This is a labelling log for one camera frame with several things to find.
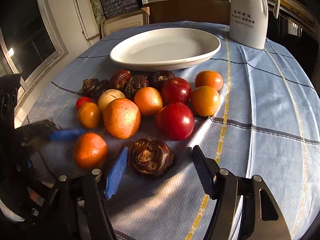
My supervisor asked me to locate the blue checked tablecloth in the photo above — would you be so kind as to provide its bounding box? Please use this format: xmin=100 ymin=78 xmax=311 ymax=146
xmin=107 ymin=21 xmax=319 ymax=239

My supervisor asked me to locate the small orange fruit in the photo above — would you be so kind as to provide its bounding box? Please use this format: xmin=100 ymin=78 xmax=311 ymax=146
xmin=77 ymin=102 xmax=101 ymax=129

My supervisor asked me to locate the large red plum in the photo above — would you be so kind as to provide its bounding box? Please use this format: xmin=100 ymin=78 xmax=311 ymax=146
xmin=155 ymin=102 xmax=194 ymax=141

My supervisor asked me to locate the orange mandarin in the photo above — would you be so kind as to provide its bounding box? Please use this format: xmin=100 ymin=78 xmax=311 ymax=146
xmin=73 ymin=132 xmax=108 ymax=170

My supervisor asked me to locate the orange yellow fruit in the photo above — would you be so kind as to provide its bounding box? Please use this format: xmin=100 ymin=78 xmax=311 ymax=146
xmin=190 ymin=86 xmax=220 ymax=117

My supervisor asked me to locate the big dark water chestnut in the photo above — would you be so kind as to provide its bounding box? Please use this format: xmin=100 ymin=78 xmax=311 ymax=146
xmin=130 ymin=139 xmax=175 ymax=179

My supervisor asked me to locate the wooden cabinet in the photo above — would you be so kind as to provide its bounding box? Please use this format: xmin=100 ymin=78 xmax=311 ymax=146
xmin=101 ymin=7 xmax=150 ymax=38

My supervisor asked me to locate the window frame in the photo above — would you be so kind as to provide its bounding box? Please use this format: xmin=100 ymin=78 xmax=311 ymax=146
xmin=0 ymin=0 xmax=69 ymax=91

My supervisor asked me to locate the small red cherry tomato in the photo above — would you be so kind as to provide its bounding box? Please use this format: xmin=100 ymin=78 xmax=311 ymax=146
xmin=75 ymin=96 xmax=92 ymax=111

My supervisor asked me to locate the dark water chestnut extra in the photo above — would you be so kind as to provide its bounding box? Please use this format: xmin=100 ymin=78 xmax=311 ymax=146
xmin=90 ymin=79 xmax=109 ymax=100

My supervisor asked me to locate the white oval plate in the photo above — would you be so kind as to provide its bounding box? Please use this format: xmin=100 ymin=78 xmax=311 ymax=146
xmin=110 ymin=28 xmax=221 ymax=72

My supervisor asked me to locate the large orange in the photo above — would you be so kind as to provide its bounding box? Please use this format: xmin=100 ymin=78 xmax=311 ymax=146
xmin=103 ymin=98 xmax=141 ymax=139

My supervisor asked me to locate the pale yellow fruit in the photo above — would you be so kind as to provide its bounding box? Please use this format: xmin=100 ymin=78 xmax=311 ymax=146
xmin=98 ymin=89 xmax=125 ymax=113

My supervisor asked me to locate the white thermos jug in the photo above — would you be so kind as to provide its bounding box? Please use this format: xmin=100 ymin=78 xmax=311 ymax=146
xmin=229 ymin=0 xmax=280 ymax=50

